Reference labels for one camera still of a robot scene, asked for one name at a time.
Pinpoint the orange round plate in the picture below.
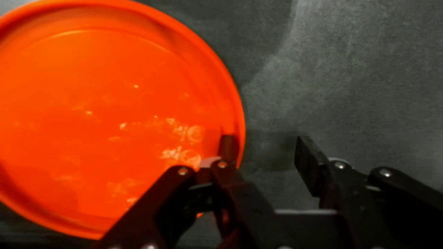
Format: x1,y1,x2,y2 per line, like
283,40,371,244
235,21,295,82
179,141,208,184
0,0,248,241

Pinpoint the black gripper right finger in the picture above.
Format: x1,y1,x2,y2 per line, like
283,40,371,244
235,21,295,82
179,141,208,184
294,133,443,249

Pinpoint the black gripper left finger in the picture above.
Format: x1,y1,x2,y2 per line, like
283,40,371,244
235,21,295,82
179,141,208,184
94,133,296,249

